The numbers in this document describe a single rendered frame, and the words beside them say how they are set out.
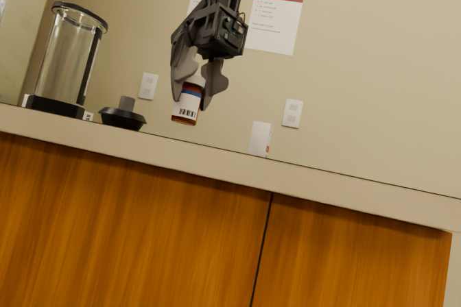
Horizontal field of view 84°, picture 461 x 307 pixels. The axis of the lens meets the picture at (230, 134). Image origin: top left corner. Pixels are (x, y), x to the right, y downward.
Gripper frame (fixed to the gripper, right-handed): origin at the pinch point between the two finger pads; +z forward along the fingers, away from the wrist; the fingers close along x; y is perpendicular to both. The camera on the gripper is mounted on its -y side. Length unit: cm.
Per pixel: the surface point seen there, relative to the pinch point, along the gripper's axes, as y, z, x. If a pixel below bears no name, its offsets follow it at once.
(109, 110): -12.2, 4.5, -7.9
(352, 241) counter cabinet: 25.7, 15.7, 11.9
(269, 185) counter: 18.2, 10.7, 2.1
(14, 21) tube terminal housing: -65, -18, -22
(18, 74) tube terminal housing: -69, -3, -17
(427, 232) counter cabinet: 32.6, 12.5, 17.4
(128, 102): -13.0, 2.0, -4.5
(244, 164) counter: 15.4, 8.8, -0.1
